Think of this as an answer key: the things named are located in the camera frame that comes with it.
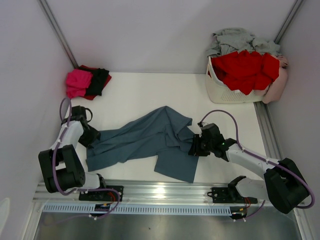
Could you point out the left corner aluminium post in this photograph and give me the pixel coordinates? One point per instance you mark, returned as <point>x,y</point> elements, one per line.
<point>49,15</point>

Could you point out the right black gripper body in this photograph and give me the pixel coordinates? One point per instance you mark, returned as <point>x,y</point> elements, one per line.
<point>201,147</point>

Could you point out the right corner aluminium post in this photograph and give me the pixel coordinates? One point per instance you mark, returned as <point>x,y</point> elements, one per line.
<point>293,12</point>

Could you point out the aluminium mounting rail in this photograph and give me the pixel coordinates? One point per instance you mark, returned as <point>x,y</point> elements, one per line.
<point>142,192</point>

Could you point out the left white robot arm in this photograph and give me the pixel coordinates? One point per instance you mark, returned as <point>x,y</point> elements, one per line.
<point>60,165</point>

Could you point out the white slotted cable duct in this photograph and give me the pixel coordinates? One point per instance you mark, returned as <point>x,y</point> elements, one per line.
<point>138,209</point>

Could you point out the grey t-shirt in basket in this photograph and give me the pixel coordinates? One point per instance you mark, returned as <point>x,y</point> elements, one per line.
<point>229,40</point>

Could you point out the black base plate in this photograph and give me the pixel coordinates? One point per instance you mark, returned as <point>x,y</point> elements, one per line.
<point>226,195</point>
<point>103,196</point>

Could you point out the light pink garment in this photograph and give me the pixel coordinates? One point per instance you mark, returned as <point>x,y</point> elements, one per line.
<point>276,89</point>

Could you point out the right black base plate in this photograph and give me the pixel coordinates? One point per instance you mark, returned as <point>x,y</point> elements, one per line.
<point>226,195</point>

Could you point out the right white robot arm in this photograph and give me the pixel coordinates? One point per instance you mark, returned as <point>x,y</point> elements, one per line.
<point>281,183</point>

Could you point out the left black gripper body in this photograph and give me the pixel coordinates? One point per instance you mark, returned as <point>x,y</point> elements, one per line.
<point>89,136</point>

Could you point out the right side aluminium rail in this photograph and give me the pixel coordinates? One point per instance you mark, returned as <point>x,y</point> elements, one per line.
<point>267,130</point>

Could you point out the red t-shirt in basket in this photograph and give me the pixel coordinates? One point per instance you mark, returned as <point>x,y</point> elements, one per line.
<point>246,71</point>

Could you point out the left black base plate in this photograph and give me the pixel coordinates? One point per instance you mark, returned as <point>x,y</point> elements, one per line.
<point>103,196</point>

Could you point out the blue-grey t-shirt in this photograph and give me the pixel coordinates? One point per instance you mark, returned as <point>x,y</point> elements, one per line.
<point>163,132</point>

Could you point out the folded black t-shirt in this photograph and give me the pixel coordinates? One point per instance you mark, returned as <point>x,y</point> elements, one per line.
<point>98,80</point>

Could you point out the white laundry basket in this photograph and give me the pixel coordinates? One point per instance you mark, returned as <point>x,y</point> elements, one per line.
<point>219,93</point>

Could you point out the corner aluminium post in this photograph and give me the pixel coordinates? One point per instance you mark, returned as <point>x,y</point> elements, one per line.
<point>49,15</point>
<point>293,12</point>

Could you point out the folded pink t-shirt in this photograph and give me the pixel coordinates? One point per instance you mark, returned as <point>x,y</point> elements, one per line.
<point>77,83</point>

